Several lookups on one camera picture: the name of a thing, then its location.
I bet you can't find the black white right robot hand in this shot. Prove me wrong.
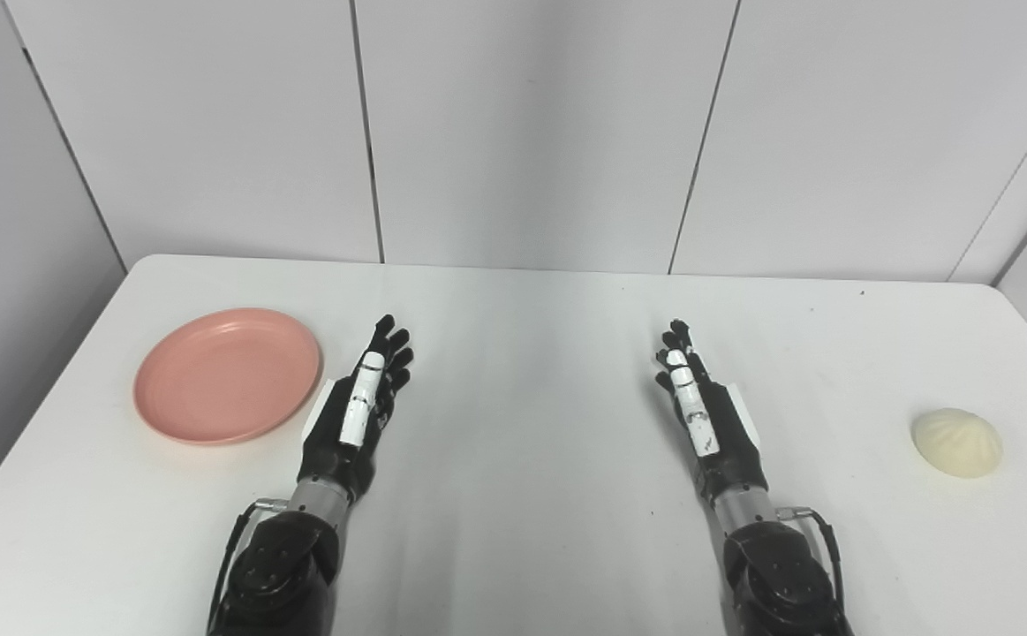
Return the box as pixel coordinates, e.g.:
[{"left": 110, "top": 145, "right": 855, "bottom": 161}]
[{"left": 653, "top": 319, "right": 770, "bottom": 511}]

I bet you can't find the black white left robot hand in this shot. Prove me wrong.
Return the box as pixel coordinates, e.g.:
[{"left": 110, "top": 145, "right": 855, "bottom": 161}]
[{"left": 298, "top": 314, "right": 415, "bottom": 504}]

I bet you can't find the pink round plate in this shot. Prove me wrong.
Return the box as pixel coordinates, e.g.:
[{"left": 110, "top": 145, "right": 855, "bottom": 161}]
[{"left": 132, "top": 307, "right": 323, "bottom": 446}]

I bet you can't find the cream steamed bun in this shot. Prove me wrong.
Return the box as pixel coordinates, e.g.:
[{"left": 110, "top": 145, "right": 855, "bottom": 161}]
[{"left": 910, "top": 407, "right": 1004, "bottom": 480}]

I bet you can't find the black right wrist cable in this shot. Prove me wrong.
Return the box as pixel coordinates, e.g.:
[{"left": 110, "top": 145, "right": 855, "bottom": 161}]
[{"left": 776, "top": 505, "right": 846, "bottom": 612}]

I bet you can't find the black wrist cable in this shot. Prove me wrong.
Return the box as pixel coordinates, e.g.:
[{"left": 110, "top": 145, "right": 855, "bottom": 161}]
[
  {"left": 208, "top": 498, "right": 290, "bottom": 633},
  {"left": 776, "top": 505, "right": 846, "bottom": 612}
]

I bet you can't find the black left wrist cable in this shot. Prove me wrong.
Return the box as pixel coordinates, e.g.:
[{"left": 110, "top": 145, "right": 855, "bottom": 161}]
[{"left": 208, "top": 498, "right": 290, "bottom": 633}]

